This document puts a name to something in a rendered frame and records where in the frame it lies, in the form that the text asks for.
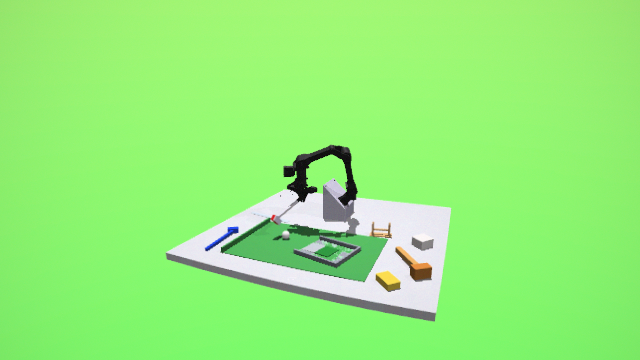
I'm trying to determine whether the yellow rectangular block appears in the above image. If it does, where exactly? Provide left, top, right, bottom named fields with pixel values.
left=376, top=271, right=401, bottom=291

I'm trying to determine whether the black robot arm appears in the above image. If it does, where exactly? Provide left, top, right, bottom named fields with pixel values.
left=283, top=144, right=358, bottom=206

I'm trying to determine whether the blue golf putter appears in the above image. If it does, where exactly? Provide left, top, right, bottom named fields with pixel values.
left=205, top=227, right=239, bottom=251

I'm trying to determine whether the brown wooden mallet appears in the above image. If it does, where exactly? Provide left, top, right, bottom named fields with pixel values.
left=395, top=246, right=432, bottom=280

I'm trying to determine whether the green putting mat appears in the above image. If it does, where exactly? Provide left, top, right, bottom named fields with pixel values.
left=221, top=222, right=388, bottom=282

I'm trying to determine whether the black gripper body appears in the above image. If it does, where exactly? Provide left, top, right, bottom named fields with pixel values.
left=287, top=177, right=318, bottom=194

